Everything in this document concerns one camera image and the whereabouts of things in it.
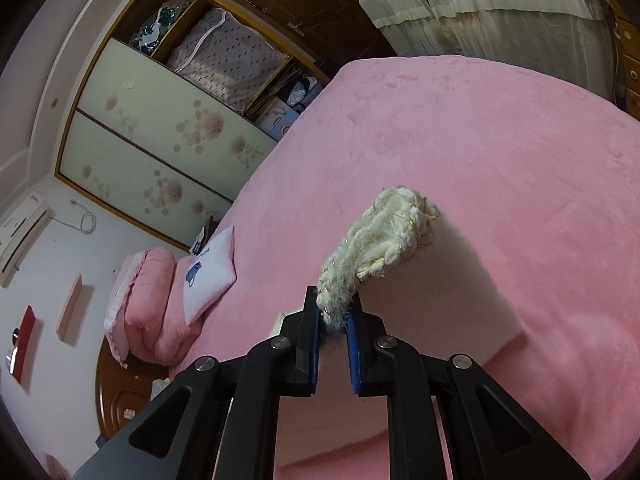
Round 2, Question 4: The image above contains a wooden headboard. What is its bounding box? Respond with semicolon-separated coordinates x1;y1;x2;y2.
95;335;173;453

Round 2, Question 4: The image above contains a pink pillow with blue print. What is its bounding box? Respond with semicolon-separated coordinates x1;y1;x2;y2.
175;225;237;326

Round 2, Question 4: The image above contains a wooden drawer cabinet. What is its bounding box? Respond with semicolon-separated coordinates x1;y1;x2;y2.
602;0;640;121

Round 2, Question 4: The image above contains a blue and white patterned bag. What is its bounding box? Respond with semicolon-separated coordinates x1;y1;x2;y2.
129;0;191;54

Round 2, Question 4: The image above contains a white air conditioner cable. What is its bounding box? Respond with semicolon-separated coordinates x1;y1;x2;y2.
70;199;97;235

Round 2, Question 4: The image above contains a pink wall shelf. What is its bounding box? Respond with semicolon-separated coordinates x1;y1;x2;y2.
56;272;96;346

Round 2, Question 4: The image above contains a dotted pink storage bag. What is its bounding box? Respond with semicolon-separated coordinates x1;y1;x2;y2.
167;7;293;113

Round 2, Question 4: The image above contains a white fluffy cardigan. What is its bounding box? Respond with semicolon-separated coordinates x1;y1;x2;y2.
272;186;523;480

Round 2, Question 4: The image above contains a sofa with beige lace cover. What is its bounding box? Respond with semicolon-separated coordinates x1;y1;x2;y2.
357;0;621;101

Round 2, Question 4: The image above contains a wardrobe with floral doors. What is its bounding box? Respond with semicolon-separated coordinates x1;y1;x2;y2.
54;0;333;253

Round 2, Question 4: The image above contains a black and white plastic bag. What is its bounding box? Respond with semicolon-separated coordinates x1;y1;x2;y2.
285;72;322;109

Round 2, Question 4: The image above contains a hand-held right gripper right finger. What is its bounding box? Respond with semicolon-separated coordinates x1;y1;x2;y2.
345;296;593;480

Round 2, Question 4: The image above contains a white appliance box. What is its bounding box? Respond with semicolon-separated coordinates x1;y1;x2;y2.
257;100;301;142

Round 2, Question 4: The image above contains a pink bed blanket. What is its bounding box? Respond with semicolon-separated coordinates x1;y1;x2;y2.
170;57;640;480

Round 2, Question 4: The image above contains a folded pink quilt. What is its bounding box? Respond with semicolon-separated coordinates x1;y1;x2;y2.
104;247;211;366

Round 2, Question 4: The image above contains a white air conditioner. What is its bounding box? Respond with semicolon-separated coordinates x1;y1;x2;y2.
0;200;55;288

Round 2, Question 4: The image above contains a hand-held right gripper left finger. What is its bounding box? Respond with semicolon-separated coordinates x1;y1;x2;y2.
70;285;323;480

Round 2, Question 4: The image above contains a red wall ornament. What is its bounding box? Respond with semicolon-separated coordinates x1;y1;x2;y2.
7;305;37;386

